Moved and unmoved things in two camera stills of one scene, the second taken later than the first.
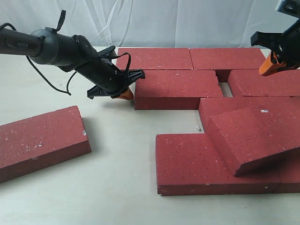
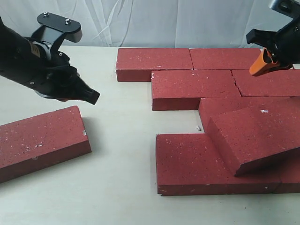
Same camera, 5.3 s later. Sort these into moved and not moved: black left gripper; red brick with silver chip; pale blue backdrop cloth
Moved: black left gripper
Not moved: red brick with silver chip; pale blue backdrop cloth
